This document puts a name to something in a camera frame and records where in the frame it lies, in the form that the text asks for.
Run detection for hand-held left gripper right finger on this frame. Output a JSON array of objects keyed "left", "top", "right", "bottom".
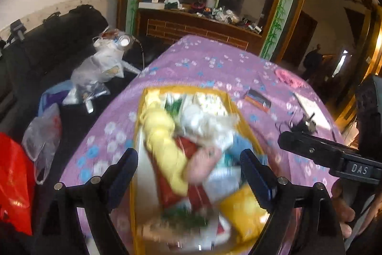
[{"left": 239, "top": 149, "right": 347, "bottom": 255}]

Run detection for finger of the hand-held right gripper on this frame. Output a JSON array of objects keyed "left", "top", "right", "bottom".
[{"left": 277, "top": 131, "right": 344, "bottom": 175}]

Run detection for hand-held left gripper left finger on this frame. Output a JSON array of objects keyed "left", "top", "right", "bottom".
[{"left": 42, "top": 147, "right": 138, "bottom": 255}]

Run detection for pale white packet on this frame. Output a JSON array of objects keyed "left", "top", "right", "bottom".
[{"left": 206, "top": 168, "right": 245, "bottom": 202}]

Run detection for yellow-rimmed white box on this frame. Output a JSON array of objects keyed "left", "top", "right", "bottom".
[{"left": 131, "top": 87, "right": 269, "bottom": 255}]

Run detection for blue cloth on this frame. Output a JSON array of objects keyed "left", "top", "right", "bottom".
[{"left": 230, "top": 134, "right": 267, "bottom": 166}]

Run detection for yellow packet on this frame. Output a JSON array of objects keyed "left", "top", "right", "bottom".
[{"left": 219, "top": 185, "right": 269, "bottom": 240}]

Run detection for red cloth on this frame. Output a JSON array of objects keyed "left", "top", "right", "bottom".
[{"left": 152, "top": 137, "right": 227, "bottom": 234}]

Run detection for yellow cloth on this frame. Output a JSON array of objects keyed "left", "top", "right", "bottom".
[{"left": 140, "top": 92, "right": 188, "bottom": 194}]

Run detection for pink sock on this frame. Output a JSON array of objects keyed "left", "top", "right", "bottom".
[{"left": 183, "top": 146, "right": 223, "bottom": 184}]

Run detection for white cloth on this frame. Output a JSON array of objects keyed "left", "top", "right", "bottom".
[{"left": 182, "top": 104, "right": 239, "bottom": 149}]

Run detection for green leafy packet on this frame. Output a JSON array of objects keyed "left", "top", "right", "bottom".
[{"left": 161, "top": 207, "right": 209, "bottom": 228}]

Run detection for white patterned packet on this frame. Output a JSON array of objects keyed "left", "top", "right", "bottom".
[{"left": 192, "top": 92, "right": 229, "bottom": 116}]

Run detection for person's right hand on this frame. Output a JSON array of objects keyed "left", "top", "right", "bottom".
[{"left": 331, "top": 179, "right": 357, "bottom": 241}]

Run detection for black keys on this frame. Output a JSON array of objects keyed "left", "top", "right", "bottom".
[{"left": 291, "top": 112, "right": 317, "bottom": 134}]

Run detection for white paper sheet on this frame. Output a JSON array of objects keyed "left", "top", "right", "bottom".
[{"left": 292, "top": 92, "right": 332, "bottom": 130}]

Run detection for dark box with orange edge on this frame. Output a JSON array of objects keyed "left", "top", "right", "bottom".
[{"left": 244, "top": 88, "right": 273, "bottom": 112}]

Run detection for pink cloth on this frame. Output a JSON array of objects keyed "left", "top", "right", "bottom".
[{"left": 275, "top": 68, "right": 303, "bottom": 88}]

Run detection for clear plastic bag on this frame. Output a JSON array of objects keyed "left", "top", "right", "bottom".
[{"left": 21, "top": 103, "right": 63, "bottom": 185}]

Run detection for blue plastic bag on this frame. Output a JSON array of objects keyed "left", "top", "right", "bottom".
[{"left": 38, "top": 80, "right": 75, "bottom": 116}]

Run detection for white plastic bag pile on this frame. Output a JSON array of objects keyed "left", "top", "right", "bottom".
[{"left": 63, "top": 29, "right": 141, "bottom": 106}]

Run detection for wooden door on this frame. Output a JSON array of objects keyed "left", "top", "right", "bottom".
[{"left": 282, "top": 11, "right": 318, "bottom": 67}]

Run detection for red plastic bag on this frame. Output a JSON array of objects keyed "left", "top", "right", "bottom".
[{"left": 0, "top": 132, "right": 36, "bottom": 236}]

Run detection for purple floral tablecloth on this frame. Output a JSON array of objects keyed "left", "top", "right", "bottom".
[{"left": 61, "top": 34, "right": 347, "bottom": 255}]

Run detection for black sofa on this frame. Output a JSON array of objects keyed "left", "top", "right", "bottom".
[{"left": 0, "top": 4, "right": 168, "bottom": 255}]

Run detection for wooden cabinet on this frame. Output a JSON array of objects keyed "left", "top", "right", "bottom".
[{"left": 137, "top": 7, "right": 263, "bottom": 57}]

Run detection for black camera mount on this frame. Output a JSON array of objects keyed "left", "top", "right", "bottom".
[{"left": 9, "top": 19, "right": 27, "bottom": 42}]

